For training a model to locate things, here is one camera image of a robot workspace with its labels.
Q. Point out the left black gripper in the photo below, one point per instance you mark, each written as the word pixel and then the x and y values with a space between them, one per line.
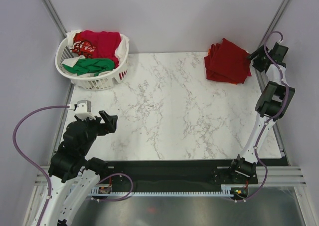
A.
pixel 110 120

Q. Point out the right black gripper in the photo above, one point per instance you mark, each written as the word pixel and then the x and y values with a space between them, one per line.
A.
pixel 261 52

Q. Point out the dark red t shirt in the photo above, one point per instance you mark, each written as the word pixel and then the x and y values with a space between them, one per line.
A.
pixel 231 61

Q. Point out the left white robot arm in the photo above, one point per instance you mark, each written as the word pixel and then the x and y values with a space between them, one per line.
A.
pixel 71 176

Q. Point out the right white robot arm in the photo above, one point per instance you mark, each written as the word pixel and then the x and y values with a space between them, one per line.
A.
pixel 270 107

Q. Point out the white laundry basket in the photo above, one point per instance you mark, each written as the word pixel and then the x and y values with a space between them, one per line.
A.
pixel 104 81

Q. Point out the folded dark red shirt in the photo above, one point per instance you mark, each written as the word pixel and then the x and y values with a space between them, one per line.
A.
pixel 214 49

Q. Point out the folded orange shirt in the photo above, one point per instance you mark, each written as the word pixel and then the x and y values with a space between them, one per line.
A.
pixel 213 76

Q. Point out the green shirt in basket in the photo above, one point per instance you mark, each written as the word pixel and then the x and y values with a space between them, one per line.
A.
pixel 92 67

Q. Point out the red printed shirt in basket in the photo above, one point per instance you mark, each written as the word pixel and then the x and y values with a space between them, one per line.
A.
pixel 82 47

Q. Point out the white shirt in basket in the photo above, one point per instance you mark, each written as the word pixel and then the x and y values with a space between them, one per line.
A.
pixel 119 53

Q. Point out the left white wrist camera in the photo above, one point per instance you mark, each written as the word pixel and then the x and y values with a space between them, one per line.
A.
pixel 82 110

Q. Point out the right aluminium frame post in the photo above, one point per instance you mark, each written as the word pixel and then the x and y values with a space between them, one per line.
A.
pixel 276 18

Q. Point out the aluminium frame post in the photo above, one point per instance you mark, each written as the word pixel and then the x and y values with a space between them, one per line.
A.
pixel 276 18
pixel 55 17

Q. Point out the right aluminium table rail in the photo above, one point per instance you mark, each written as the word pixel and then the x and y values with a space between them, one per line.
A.
pixel 273 146

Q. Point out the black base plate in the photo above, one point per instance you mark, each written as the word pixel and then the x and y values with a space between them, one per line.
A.
pixel 177 176

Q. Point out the aluminium rail bars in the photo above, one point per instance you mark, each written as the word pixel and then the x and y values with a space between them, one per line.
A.
pixel 278 176

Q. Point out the left aluminium frame post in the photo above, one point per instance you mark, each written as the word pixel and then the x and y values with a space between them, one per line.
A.
pixel 55 17

